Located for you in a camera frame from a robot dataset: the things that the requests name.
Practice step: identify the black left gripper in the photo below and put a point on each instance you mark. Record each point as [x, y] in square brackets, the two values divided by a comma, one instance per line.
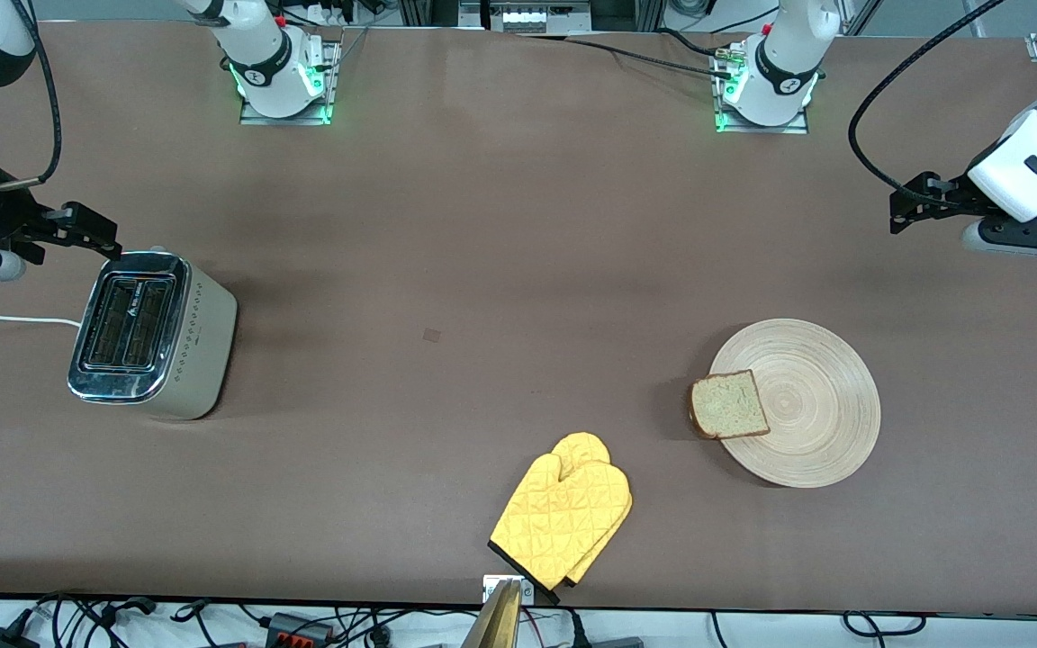
[958, 193]

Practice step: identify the round wooden plate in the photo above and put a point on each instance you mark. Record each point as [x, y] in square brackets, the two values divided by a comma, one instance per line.
[820, 405]

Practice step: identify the brown-crust bread slice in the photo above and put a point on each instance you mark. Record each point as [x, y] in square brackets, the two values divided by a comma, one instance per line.
[730, 405]

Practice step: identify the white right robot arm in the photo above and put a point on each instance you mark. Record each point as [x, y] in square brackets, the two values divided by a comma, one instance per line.
[262, 45]

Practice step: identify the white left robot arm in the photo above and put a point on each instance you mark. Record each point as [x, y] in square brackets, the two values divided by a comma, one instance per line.
[784, 63]

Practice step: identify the chrome and beige toaster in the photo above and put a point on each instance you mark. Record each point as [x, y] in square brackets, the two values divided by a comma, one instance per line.
[203, 333]

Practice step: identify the black power adapter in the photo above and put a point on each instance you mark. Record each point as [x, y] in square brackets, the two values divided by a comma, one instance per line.
[1, 639]

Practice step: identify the yellow quilted oven mitt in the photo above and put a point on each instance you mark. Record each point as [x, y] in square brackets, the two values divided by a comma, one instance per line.
[563, 513]
[586, 443]

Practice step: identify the white power strip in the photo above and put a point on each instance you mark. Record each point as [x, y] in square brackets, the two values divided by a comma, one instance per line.
[527, 16]

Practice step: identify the black and orange connector block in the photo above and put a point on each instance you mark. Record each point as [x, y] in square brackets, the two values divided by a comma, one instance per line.
[298, 627]

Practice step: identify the grey box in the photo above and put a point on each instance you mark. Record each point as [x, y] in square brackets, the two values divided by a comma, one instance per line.
[617, 643]

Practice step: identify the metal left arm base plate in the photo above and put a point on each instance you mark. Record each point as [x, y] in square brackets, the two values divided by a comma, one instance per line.
[802, 126]

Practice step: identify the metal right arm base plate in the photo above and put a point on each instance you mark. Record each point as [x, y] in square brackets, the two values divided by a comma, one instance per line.
[331, 81]

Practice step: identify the silver table clamp bracket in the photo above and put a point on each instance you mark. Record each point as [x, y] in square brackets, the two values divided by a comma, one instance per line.
[527, 589]

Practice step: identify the gold metal camera pole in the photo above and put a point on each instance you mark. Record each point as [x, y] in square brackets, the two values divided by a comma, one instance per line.
[496, 621]

